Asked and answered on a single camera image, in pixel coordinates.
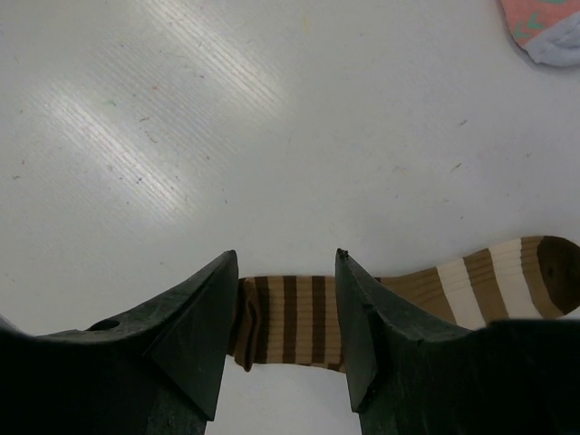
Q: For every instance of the brown striped sock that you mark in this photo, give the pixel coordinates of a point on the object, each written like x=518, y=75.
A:
x=293, y=319

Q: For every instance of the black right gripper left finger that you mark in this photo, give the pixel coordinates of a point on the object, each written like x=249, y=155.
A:
x=154, y=369

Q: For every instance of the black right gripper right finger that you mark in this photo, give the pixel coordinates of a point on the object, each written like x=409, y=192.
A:
x=409, y=372

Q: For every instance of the pink patterned sock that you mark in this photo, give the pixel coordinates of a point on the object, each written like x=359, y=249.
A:
x=547, y=30

